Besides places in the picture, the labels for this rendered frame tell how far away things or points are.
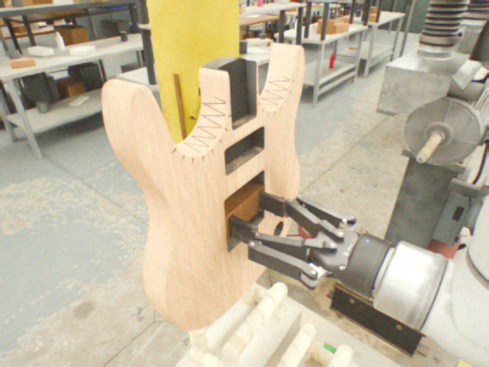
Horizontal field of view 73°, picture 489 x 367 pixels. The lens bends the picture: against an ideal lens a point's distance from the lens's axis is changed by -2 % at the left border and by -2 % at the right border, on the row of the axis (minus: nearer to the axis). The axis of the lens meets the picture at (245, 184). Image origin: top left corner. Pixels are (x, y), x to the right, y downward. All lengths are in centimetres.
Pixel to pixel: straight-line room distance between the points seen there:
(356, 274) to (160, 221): 24
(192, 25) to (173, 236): 110
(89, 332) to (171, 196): 194
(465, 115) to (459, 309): 103
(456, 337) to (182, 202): 32
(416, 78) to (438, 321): 76
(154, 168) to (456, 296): 32
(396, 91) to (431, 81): 10
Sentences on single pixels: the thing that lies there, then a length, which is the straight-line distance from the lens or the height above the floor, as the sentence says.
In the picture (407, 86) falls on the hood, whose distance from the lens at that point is 107.
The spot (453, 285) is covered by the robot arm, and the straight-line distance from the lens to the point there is 41.
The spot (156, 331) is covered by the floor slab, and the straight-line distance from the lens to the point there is 216.
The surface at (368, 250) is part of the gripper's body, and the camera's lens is 43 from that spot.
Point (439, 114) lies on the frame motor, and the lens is 138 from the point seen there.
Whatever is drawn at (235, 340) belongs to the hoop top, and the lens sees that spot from 66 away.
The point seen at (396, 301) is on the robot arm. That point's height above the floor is 147.
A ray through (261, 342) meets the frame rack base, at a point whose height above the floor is 110.
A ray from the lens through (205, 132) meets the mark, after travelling 42.
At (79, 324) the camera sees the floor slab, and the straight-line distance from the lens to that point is 233.
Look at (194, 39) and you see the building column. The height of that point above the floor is 152.
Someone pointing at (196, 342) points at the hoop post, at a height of 117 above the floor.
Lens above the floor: 178
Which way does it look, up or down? 34 degrees down
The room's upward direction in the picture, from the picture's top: straight up
